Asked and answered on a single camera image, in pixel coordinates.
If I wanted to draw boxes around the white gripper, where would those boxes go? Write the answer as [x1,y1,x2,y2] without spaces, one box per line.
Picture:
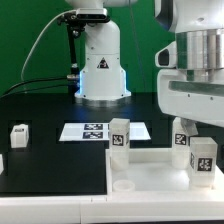
[157,69,224,137]

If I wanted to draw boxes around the white square table top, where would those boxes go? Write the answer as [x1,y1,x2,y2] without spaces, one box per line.
[106,148,224,196]

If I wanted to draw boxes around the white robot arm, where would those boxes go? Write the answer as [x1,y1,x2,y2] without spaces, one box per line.
[66,0,224,128]

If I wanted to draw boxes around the white tag sheet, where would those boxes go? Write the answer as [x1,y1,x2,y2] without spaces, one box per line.
[59,122,151,142]

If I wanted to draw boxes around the white block at left edge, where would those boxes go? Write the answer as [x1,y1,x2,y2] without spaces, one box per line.
[0,154,4,175]

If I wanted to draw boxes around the white right fence rail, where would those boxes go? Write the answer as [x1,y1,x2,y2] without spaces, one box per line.
[213,166,224,191]

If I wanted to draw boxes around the white fence rail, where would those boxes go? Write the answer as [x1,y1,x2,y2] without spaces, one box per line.
[0,191,224,224]
[213,166,224,191]

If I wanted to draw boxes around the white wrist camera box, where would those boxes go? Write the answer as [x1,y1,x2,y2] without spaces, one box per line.
[155,41,177,68]

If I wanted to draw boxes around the black cables on table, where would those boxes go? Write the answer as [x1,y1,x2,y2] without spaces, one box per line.
[0,77,81,100]

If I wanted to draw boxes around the black camera on stand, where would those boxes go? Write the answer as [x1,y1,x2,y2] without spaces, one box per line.
[57,8,110,38]

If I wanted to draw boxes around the grey camera cable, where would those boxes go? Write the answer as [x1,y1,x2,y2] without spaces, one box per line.
[20,12,69,83]

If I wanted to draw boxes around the white front fence rail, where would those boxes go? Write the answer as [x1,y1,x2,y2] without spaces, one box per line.
[0,191,224,224]

